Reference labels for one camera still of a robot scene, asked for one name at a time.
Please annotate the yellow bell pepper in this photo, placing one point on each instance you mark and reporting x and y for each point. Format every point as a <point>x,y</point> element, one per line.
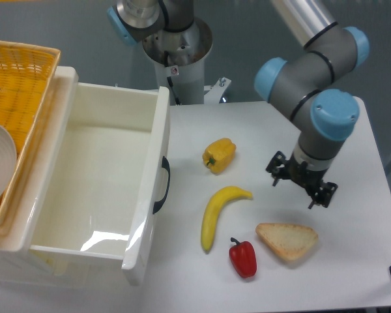
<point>218,155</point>

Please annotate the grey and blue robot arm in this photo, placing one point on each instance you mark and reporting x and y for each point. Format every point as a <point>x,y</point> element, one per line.
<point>300,90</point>

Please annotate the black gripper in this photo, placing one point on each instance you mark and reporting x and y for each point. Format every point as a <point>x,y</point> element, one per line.
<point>311,181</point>

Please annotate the red bell pepper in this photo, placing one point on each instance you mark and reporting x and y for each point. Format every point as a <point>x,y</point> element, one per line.
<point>243,258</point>

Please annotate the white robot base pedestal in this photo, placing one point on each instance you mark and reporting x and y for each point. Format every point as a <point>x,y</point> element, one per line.
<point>179,63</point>

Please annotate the slice of bread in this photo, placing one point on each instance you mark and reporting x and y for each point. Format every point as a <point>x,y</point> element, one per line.
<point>289,242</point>

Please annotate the yellow banana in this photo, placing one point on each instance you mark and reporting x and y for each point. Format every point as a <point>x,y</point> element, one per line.
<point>213,209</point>

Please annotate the white drawer cabinet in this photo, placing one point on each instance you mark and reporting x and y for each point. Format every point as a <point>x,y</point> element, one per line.
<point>17,263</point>

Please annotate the yellow woven basket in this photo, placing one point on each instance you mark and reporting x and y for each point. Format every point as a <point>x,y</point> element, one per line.
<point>26,72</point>

